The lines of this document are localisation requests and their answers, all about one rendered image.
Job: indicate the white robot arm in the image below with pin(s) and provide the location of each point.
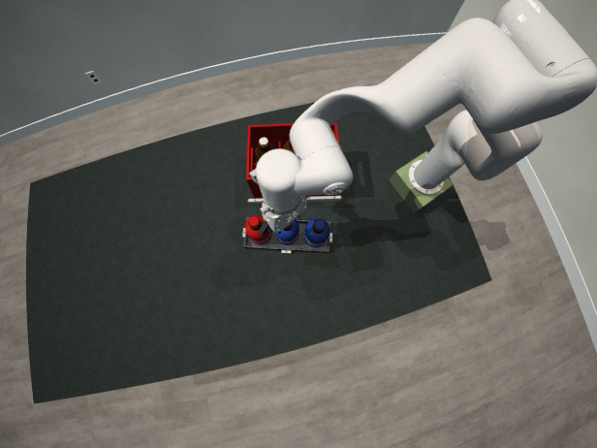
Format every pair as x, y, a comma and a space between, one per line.
475, 64

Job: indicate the red bottle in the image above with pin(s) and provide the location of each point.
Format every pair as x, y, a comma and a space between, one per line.
256, 223

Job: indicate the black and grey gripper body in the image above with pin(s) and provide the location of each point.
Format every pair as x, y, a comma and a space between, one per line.
278, 222

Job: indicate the brown bottle with white cap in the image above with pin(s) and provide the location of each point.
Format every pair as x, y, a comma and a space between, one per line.
263, 147

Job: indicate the blue bottle with brown band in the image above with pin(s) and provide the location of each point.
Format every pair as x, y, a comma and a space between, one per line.
316, 232

